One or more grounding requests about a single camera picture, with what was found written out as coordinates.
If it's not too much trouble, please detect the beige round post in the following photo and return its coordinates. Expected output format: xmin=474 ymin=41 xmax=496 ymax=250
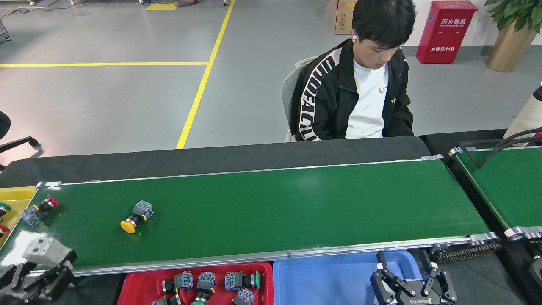
xmin=504 ymin=83 xmax=542 ymax=147

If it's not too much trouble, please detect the yellow push button switch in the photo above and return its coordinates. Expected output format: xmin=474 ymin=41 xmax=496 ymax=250
xmin=120 ymin=200 xmax=154 ymax=234

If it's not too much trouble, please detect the cardboard box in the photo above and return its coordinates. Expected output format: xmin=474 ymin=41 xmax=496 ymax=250
xmin=329 ymin=0 xmax=358 ymax=35

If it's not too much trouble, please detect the green conveyor belt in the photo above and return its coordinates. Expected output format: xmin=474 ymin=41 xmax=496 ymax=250
xmin=0 ymin=155 xmax=500 ymax=278
xmin=449 ymin=145 xmax=542 ymax=241

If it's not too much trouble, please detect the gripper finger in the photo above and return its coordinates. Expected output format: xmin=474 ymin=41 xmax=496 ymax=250
xmin=0 ymin=263 xmax=41 ymax=305
xmin=40 ymin=252 xmax=77 ymax=301

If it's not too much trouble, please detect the black cable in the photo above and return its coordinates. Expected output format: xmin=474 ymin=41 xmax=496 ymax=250
xmin=459 ymin=127 xmax=542 ymax=170

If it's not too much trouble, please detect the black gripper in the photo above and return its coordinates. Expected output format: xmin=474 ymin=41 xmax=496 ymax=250
xmin=370 ymin=250 xmax=458 ymax=305

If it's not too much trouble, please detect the red plastic tray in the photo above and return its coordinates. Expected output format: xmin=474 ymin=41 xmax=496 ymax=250
xmin=116 ymin=262 xmax=274 ymax=305

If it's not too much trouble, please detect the gold plant pot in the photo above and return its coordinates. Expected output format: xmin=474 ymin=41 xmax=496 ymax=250
xmin=486 ymin=21 xmax=538 ymax=72

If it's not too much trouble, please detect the white circuit breaker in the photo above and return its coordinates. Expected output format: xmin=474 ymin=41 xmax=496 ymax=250
xmin=22 ymin=236 xmax=77 ymax=269

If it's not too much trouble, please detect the red fire extinguisher box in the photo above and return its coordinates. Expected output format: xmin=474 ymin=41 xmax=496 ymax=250
xmin=416 ymin=1 xmax=478 ymax=64

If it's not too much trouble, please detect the grey chair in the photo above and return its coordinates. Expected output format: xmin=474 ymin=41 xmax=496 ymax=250
xmin=281 ymin=55 xmax=318 ymax=142

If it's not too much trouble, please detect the yellow plastic tray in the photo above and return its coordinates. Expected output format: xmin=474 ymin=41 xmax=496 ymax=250
xmin=0 ymin=186 xmax=38 ymax=250

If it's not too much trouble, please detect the black conveyor drive chain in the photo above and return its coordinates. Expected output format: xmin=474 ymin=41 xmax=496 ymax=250
xmin=432 ymin=241 xmax=502 ymax=263

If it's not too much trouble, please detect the black office chair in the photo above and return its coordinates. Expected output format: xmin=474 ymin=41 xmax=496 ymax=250
xmin=0 ymin=111 xmax=39 ymax=170

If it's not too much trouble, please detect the blue plastic tray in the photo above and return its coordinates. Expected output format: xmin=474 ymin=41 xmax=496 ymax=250
xmin=272 ymin=250 xmax=424 ymax=305

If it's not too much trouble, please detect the green leafy plant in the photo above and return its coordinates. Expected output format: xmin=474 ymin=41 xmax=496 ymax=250
xmin=485 ymin=0 xmax=542 ymax=33

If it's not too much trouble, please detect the person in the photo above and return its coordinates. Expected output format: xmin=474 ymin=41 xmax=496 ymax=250
xmin=290 ymin=0 xmax=416 ymax=141

